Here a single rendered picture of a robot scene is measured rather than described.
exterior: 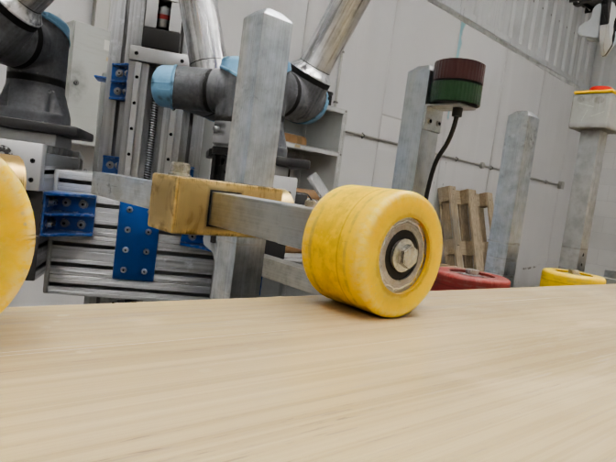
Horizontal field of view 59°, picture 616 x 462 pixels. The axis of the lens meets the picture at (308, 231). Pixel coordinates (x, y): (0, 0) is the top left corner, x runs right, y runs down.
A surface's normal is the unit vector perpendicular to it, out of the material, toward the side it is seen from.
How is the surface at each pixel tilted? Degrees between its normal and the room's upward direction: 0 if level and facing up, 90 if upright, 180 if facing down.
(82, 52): 90
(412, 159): 90
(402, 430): 0
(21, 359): 0
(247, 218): 90
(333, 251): 96
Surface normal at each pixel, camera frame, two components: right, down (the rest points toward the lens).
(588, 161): -0.76, -0.05
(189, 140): 0.24, 0.11
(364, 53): 0.69, 0.15
